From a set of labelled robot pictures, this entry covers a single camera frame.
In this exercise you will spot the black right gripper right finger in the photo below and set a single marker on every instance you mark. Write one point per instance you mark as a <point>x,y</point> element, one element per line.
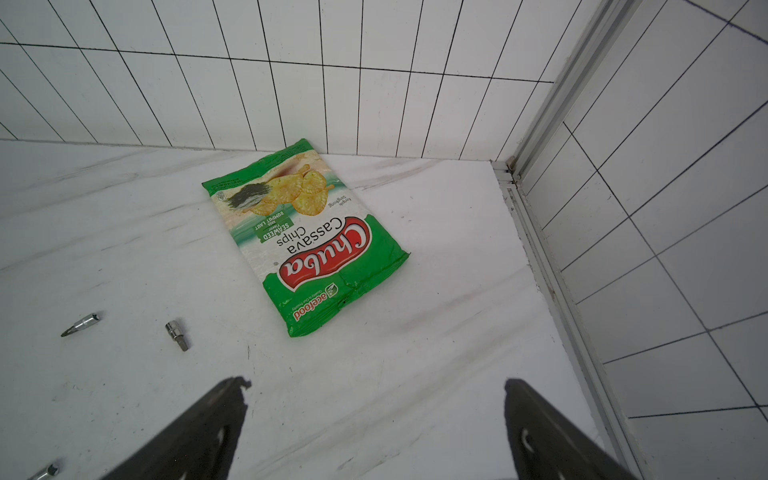
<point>546,445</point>

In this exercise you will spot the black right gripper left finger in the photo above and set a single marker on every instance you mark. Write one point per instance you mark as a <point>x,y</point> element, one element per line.
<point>199,444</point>

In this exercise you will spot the silver bit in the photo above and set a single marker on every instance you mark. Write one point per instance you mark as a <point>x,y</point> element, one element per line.
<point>82,324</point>
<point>48,472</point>
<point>174,330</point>

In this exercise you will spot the green Chuba chips bag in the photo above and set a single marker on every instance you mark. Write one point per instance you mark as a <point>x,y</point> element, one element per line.
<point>313,245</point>

